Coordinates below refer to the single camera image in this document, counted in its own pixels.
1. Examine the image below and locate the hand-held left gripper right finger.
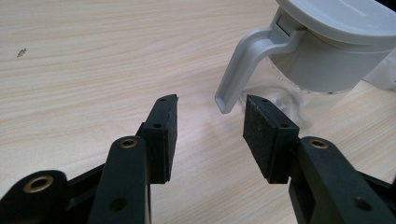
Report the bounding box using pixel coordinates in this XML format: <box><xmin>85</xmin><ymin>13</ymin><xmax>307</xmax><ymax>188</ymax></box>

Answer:
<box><xmin>242</xmin><ymin>94</ymin><xmax>301</xmax><ymax>185</ymax></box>

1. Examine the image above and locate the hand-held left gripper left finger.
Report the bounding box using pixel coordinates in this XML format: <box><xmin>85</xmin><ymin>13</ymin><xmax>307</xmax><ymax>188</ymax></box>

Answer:
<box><xmin>135</xmin><ymin>93</ymin><xmax>179</xmax><ymax>185</ymax></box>

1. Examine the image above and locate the clear pitcher with grey lid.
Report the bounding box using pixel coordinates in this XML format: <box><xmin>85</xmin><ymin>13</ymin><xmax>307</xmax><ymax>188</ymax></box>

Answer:
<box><xmin>214</xmin><ymin>0</ymin><xmax>396</xmax><ymax>130</ymax></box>

